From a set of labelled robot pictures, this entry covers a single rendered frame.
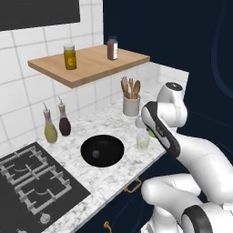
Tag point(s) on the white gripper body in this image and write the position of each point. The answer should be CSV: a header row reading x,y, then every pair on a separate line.
x,y
139,122

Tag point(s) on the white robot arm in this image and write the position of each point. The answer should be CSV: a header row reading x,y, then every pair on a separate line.
x,y
197,164

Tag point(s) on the glass of lemonade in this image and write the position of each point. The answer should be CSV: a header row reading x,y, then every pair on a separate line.
x,y
142,142

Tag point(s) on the black ice bowl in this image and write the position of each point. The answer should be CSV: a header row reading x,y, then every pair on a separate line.
x,y
107,150

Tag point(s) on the ice cube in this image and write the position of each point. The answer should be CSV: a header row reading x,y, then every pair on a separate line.
x,y
96,153

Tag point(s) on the navy fridge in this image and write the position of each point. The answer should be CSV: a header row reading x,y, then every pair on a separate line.
x,y
170,36

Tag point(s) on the green round fruit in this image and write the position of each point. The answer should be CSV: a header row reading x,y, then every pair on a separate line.
x,y
150,133

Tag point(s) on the white utensil pot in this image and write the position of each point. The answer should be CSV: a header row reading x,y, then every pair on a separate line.
x,y
131,106

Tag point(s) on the wooden spoon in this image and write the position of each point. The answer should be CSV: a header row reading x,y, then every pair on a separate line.
x,y
136,88

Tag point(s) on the wooden fork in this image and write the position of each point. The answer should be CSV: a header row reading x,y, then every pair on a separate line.
x,y
130,86

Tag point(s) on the wooden spatula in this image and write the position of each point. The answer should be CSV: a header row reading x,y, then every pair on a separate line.
x,y
124,87

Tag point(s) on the dark vinegar bottle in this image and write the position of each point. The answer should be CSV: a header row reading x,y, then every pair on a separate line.
x,y
64,126

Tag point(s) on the brown spice jar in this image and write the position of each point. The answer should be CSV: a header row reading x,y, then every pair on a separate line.
x,y
112,48

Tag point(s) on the navy drawer front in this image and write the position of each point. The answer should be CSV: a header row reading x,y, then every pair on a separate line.
x,y
121,200

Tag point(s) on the yellow oil bottle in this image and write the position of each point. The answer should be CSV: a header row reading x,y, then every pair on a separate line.
x,y
50,132

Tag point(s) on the yellow spice jar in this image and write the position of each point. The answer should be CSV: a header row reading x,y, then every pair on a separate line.
x,y
70,59

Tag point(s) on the navy cupboard door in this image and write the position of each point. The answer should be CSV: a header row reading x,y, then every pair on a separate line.
x,y
127,221

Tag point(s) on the black gas hob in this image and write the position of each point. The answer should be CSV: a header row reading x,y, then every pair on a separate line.
x,y
36,185

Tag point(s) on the grey hob knob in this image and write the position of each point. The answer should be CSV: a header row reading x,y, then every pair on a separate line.
x,y
45,218
21,231

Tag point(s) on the dark extractor hood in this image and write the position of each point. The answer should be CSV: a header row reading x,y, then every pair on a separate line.
x,y
36,12

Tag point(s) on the wooden wall shelf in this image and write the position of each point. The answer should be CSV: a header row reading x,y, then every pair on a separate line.
x,y
91,65

